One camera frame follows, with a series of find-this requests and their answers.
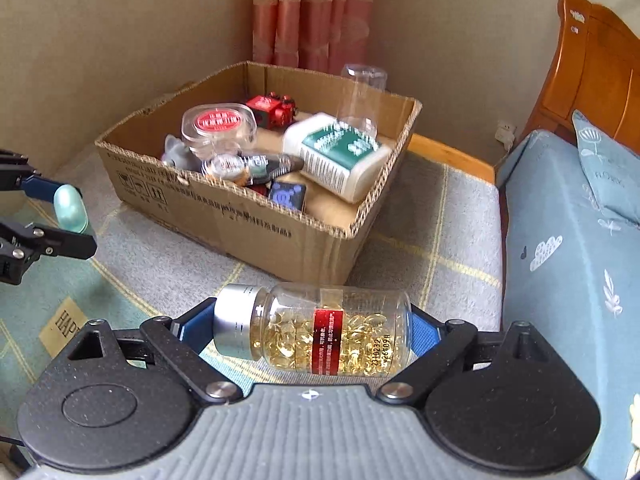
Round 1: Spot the wooden headboard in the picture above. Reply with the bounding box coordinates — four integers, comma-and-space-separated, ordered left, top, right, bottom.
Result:
522, 0, 640, 157

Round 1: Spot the grey checked blanket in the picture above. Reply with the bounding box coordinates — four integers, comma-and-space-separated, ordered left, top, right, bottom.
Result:
50, 145, 503, 386

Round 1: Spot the teal printed mat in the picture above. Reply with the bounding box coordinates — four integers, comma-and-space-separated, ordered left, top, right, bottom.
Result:
0, 200, 256, 443

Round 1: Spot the dark oblong gadget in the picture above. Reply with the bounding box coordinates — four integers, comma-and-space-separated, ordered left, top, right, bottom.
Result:
240, 152, 307, 184

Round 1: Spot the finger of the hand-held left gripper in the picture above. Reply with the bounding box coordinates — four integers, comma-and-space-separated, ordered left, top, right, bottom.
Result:
0, 149, 57, 206
0, 219, 98, 286

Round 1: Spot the grey toy figure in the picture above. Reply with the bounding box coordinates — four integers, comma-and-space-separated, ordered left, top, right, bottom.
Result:
161, 135, 205, 171

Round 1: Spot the tall clear plastic jar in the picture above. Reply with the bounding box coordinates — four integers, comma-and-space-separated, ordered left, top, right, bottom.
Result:
336, 63, 389, 138

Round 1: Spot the blue printed pillow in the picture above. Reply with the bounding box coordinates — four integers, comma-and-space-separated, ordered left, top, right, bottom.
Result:
571, 109, 640, 227

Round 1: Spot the bed with blue sheet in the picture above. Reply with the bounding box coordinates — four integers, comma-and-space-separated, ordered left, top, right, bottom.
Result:
495, 129, 640, 480

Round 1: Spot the cardboard box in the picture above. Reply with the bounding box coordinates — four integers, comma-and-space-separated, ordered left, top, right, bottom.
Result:
95, 60, 423, 286

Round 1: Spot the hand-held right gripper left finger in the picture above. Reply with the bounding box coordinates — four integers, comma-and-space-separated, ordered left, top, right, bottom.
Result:
67, 297, 242, 406

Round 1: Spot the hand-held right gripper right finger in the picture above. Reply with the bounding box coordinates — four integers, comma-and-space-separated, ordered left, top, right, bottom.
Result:
376, 310, 551, 403

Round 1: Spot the white wall socket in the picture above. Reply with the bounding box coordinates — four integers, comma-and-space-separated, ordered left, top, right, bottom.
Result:
495, 120, 517, 150

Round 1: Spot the pink curtain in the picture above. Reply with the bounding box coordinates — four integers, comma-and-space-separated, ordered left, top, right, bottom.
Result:
252, 0, 377, 78

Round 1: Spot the small black and blue box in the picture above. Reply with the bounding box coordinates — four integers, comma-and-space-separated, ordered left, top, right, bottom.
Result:
268, 181, 307, 211

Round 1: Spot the clear capsule bottle silver cap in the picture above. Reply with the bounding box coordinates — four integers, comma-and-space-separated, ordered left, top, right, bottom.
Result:
212, 282, 415, 377

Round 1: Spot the clear container with red label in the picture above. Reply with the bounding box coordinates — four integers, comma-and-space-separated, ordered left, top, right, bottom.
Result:
181, 103, 258, 161

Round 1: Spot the red toy vehicle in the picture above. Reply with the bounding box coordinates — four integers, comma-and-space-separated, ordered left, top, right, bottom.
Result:
245, 92, 299, 131

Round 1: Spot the white bottle with green label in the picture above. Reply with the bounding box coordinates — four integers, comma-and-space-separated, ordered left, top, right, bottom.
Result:
282, 112, 393, 204

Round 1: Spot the small round silver case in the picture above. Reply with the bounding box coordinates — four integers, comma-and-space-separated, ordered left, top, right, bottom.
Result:
202, 152, 246, 184

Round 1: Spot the wooden bench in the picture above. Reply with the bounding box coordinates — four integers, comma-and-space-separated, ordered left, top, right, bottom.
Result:
407, 132, 497, 184

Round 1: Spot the mint green egg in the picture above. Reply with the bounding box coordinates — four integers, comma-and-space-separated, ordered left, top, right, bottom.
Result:
52, 184, 90, 234

